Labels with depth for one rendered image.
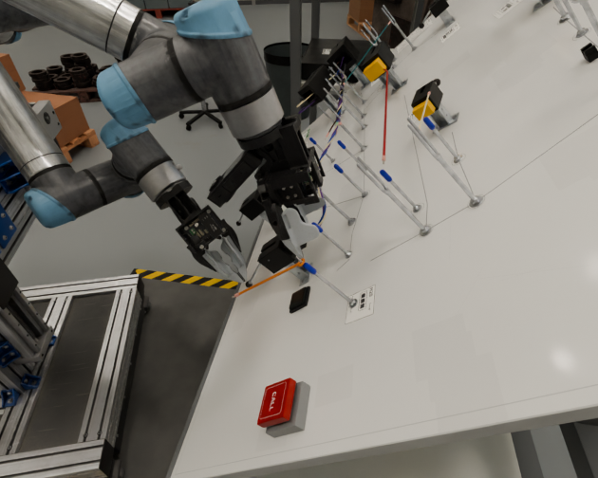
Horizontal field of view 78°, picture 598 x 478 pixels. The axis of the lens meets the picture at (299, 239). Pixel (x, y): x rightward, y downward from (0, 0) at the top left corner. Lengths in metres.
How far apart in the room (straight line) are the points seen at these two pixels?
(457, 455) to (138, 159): 0.78
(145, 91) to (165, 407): 1.47
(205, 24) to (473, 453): 0.81
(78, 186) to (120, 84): 0.31
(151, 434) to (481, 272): 1.51
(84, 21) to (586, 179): 0.61
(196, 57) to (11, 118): 0.43
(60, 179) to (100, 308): 1.20
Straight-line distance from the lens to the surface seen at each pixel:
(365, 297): 0.52
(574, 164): 0.49
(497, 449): 0.88
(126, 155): 0.71
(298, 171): 0.52
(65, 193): 0.77
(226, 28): 0.46
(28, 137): 0.81
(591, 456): 0.71
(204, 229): 0.67
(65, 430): 1.65
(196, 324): 1.96
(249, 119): 0.48
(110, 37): 0.62
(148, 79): 0.49
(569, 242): 0.42
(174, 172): 0.70
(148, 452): 1.73
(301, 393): 0.50
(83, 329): 1.87
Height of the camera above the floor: 1.55
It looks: 42 degrees down
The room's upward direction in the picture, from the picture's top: straight up
